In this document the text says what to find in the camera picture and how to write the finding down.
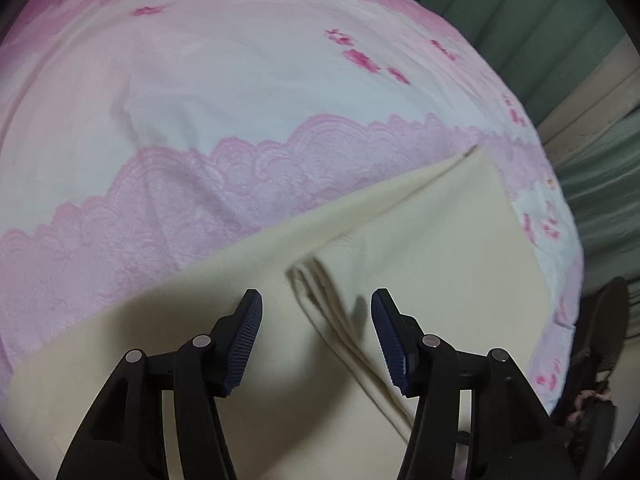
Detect dark mesh cloth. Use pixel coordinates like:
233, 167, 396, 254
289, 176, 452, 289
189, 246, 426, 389
550, 276, 632, 480

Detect pink floral duvet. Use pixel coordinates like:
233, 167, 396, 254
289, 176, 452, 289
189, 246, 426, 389
0, 0, 586, 413

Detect cream pants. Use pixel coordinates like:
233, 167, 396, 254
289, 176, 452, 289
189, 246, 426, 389
10, 145, 567, 480

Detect beige curtain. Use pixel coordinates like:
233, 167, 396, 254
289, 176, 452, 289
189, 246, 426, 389
537, 40, 640, 161

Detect green curtain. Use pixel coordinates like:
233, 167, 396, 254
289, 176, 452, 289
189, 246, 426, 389
390, 0, 640, 283

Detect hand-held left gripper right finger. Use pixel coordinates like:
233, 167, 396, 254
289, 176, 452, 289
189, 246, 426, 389
370, 288, 576, 480

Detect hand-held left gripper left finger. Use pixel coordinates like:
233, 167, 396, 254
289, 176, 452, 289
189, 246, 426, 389
56, 288, 264, 480

